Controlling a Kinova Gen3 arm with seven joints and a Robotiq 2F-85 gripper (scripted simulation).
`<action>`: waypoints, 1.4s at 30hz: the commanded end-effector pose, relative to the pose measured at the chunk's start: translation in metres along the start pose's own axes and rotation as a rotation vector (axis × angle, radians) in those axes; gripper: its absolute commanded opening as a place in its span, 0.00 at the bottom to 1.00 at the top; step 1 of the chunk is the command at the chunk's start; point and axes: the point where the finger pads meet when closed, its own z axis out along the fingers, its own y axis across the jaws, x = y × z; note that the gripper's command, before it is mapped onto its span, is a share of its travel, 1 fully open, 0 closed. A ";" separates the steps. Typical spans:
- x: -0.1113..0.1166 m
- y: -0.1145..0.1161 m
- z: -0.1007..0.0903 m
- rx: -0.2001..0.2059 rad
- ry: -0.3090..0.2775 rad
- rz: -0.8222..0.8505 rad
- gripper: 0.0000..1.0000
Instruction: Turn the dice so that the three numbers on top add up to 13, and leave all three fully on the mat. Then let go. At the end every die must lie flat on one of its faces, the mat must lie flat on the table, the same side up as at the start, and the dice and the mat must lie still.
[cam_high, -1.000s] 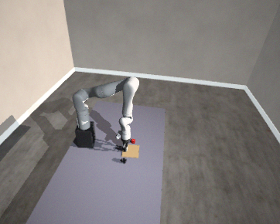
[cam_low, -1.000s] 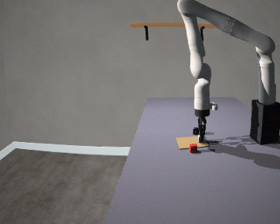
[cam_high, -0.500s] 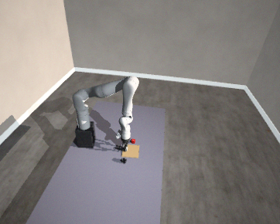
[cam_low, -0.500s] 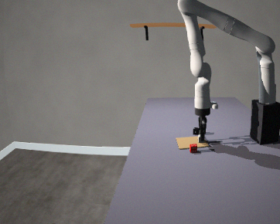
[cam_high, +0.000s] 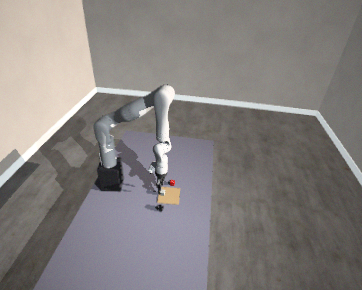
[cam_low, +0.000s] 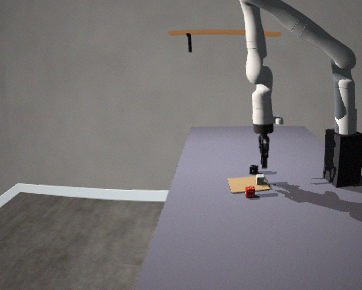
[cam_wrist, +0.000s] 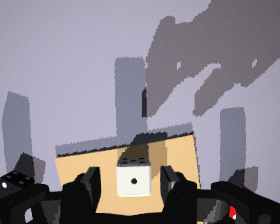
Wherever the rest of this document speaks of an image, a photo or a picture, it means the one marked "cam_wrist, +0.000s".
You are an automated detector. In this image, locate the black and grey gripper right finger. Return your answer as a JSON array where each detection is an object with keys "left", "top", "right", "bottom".
[{"left": 155, "top": 165, "right": 280, "bottom": 224}]

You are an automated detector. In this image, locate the black die with white pips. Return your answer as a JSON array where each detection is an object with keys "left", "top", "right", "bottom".
[{"left": 0, "top": 170, "right": 35, "bottom": 198}]

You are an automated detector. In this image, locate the tan flat mat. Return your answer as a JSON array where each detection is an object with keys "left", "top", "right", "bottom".
[{"left": 55, "top": 135, "right": 200, "bottom": 215}]

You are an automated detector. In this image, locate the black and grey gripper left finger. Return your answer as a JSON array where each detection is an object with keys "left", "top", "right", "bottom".
[{"left": 0, "top": 167, "right": 101, "bottom": 224}]

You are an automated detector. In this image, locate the red die with white pips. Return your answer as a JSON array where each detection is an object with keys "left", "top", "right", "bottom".
[{"left": 229, "top": 185, "right": 251, "bottom": 219}]

